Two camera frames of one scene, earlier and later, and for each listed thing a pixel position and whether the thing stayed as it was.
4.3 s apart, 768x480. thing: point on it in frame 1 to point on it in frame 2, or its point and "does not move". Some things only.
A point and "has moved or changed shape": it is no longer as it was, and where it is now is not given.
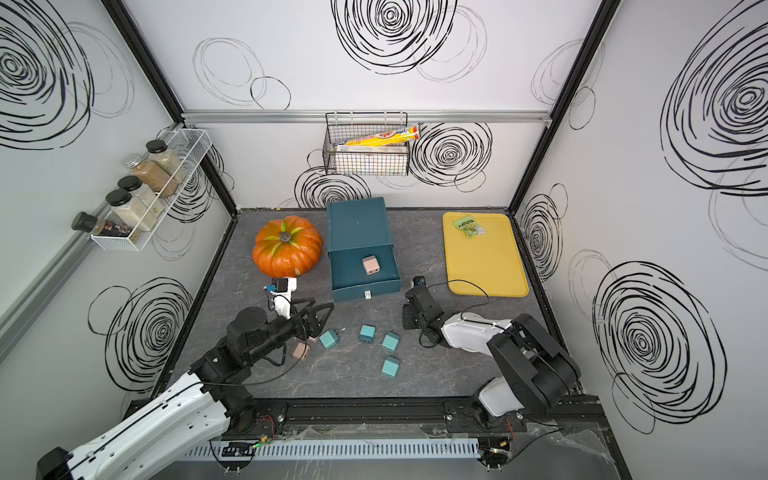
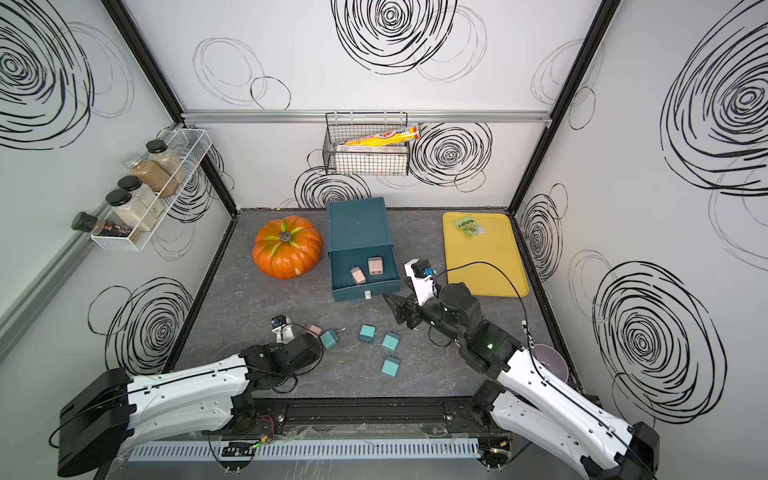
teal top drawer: (350, 280) does not move
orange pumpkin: (287, 247) does not move
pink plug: (371, 265) has moved or changed shape
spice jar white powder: (149, 198) does not move
